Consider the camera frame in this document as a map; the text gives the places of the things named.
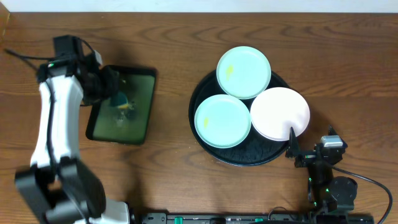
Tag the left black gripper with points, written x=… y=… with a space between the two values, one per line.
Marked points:
x=109 y=83

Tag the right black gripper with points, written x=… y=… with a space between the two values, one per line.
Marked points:
x=310 y=158

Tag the green yellow sponge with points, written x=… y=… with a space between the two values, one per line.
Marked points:
x=121 y=102

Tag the mint green plate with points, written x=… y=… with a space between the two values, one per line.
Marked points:
x=243 y=72
x=222 y=121

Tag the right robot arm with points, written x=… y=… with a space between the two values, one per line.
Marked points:
x=332 y=197

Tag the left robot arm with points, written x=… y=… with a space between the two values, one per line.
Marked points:
x=57 y=186

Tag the black rectangular tray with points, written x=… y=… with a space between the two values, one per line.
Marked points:
x=125 y=126

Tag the round black tray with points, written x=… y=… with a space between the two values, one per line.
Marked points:
x=253 y=151

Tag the pink plate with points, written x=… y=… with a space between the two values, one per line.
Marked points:
x=277 y=110

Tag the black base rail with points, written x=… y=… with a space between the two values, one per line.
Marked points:
x=279 y=217

